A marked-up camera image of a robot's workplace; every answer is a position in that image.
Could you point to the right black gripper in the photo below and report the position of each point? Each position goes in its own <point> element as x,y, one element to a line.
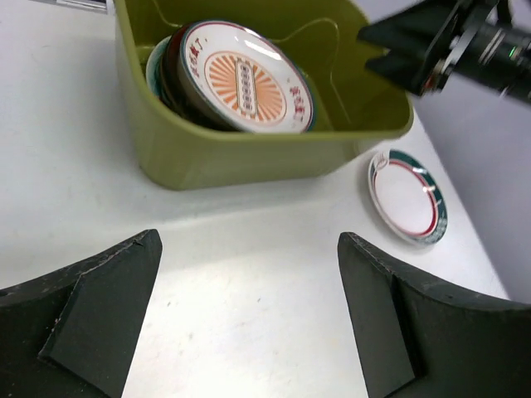
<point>487,49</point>

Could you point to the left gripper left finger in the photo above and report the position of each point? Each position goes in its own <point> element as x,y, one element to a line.
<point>73,332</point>

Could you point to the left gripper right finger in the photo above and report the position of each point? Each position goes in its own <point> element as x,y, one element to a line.
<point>418,335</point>

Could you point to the white plate green rim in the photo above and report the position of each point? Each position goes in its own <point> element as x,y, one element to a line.
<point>407,197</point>

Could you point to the white orange sunburst plate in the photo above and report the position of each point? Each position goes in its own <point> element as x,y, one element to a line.
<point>241,81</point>

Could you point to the teal scalloped plate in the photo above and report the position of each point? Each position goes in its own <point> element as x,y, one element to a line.
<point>151,70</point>

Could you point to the small blue patterned plate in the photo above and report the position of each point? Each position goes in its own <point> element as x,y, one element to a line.
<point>315,116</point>

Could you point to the olive green plastic bin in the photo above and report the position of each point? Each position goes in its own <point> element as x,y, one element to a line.
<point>356,109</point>

